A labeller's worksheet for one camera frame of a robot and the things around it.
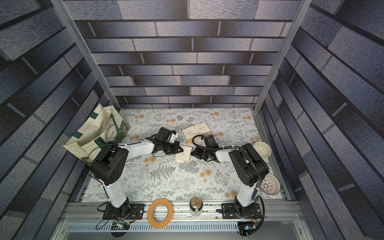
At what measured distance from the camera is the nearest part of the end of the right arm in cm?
75

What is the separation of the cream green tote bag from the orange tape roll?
0.41 meters

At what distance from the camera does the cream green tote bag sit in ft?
2.53

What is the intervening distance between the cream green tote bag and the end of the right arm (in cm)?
53

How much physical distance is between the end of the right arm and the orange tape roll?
30cm
